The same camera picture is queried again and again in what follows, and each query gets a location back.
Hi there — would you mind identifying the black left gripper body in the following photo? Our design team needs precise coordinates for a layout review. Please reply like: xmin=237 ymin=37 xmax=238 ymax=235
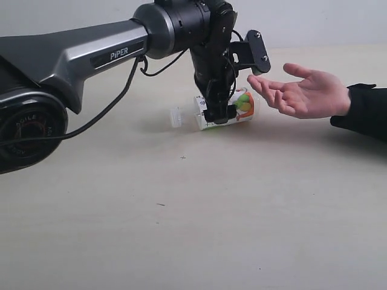
xmin=190 ymin=43 xmax=238 ymax=112

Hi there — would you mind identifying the square clear tea bottle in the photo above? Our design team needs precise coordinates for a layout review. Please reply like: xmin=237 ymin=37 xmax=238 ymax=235
xmin=169 ymin=87 xmax=256 ymax=131

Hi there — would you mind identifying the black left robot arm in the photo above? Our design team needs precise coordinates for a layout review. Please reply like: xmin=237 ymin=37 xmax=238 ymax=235
xmin=1 ymin=1 xmax=237 ymax=173

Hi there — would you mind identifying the black sleeved forearm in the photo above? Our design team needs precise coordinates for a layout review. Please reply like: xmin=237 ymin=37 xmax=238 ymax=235
xmin=330 ymin=83 xmax=386 ymax=143

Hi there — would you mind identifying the person's open bare hand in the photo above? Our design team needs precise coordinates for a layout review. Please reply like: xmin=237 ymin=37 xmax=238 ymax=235
xmin=247 ymin=63 xmax=351 ymax=119

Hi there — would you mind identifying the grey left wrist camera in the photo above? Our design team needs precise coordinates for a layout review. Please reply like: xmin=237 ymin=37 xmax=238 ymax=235
xmin=229 ymin=30 xmax=271 ymax=76

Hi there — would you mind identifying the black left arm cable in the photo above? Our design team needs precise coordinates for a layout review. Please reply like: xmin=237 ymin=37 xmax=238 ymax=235
xmin=0 ymin=28 xmax=246 ymax=149

